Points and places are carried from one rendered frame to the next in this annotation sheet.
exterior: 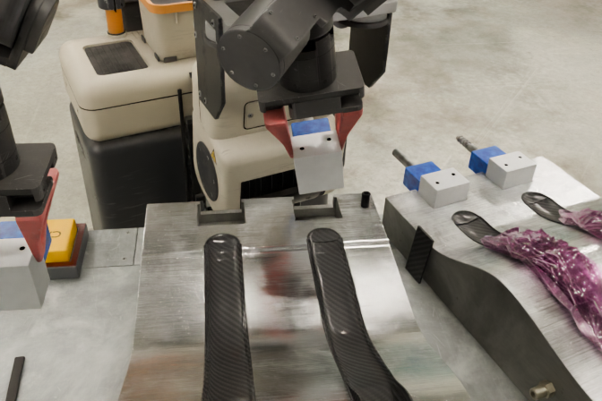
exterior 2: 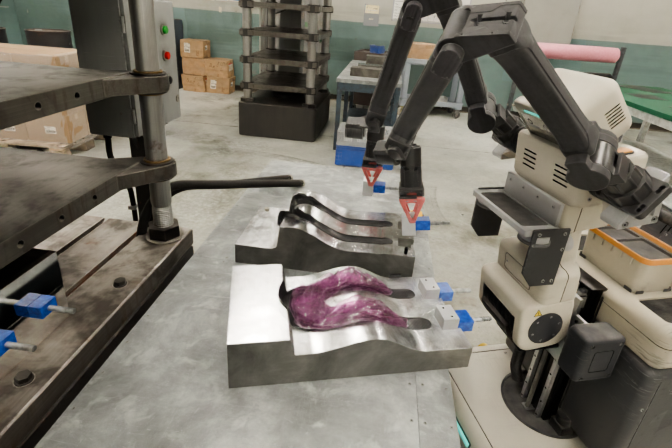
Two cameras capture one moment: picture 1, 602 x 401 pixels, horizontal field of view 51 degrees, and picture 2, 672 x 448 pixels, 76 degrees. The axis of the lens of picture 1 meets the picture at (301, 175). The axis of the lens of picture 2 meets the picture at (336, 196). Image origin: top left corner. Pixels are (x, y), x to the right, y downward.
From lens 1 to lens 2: 1.28 m
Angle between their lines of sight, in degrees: 87
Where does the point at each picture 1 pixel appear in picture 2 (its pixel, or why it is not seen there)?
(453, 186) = (422, 283)
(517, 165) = (443, 311)
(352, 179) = not seen: outside the picture
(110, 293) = not seen: hidden behind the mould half
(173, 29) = (590, 241)
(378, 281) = (362, 247)
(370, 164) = not seen: outside the picture
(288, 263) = (375, 233)
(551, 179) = (444, 338)
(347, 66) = (413, 188)
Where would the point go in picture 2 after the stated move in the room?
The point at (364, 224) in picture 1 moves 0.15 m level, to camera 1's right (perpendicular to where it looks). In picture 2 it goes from (393, 250) to (384, 280)
